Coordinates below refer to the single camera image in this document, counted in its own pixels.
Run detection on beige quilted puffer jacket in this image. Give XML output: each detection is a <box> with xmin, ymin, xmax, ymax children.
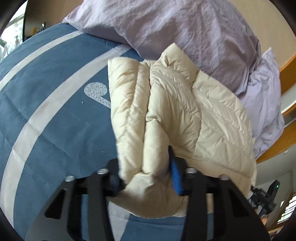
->
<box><xmin>107</xmin><ymin>43</ymin><xmax>258</xmax><ymax>219</ymax></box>

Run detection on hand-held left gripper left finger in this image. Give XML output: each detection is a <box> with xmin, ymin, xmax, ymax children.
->
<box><xmin>25</xmin><ymin>159</ymin><xmax>127</xmax><ymax>241</ymax></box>

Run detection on small lilac pillow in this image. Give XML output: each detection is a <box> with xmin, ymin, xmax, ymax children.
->
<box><xmin>235</xmin><ymin>47</ymin><xmax>285</xmax><ymax>161</ymax></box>

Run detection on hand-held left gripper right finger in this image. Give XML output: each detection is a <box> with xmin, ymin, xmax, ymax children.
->
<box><xmin>168</xmin><ymin>146</ymin><xmax>270</xmax><ymax>241</ymax></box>

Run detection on large lilac pillow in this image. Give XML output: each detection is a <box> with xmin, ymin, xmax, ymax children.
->
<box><xmin>62</xmin><ymin>0</ymin><xmax>263</xmax><ymax>96</ymax></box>

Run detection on bed with blue striped sheet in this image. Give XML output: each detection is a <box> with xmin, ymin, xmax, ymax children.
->
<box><xmin>0</xmin><ymin>23</ymin><xmax>232</xmax><ymax>241</ymax></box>

